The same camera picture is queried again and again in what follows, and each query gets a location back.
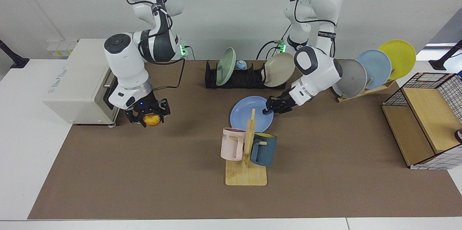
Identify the red yellow apple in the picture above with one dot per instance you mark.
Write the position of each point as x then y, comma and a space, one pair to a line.
151, 120

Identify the beige plate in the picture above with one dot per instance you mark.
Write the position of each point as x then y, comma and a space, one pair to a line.
279, 69

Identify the black dish rack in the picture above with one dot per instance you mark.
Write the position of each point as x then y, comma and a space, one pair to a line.
240, 80

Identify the green plate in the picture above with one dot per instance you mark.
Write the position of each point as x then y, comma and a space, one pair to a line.
226, 65

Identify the grey plate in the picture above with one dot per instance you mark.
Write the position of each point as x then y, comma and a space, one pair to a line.
352, 78

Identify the wooden plate rack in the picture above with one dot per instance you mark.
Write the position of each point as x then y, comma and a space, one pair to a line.
361, 92

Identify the light blue plate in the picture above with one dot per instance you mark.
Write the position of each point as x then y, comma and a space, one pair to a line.
377, 65

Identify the yellow plate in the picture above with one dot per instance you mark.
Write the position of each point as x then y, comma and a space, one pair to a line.
399, 56

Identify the teal cup yellow inside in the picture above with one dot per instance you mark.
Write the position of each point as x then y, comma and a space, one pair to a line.
265, 152

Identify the small blue round thing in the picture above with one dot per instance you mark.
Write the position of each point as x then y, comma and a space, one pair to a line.
241, 65

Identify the small green-lit connector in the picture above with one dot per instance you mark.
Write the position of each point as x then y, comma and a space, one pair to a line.
280, 46
183, 50

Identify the brown table cloth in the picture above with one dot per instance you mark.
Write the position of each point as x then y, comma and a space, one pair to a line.
144, 172

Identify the pink cup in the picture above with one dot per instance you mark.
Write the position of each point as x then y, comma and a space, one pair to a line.
231, 145

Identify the pale toaster oven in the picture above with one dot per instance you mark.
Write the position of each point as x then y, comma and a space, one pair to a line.
72, 89

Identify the wooden cup stand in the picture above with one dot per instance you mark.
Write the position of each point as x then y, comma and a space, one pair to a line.
246, 176

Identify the black stand leg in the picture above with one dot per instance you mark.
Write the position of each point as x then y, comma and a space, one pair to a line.
16, 61
442, 64

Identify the dark grey round object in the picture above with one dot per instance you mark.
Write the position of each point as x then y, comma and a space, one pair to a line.
459, 136

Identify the white wall socket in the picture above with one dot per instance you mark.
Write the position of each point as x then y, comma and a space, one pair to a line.
61, 47

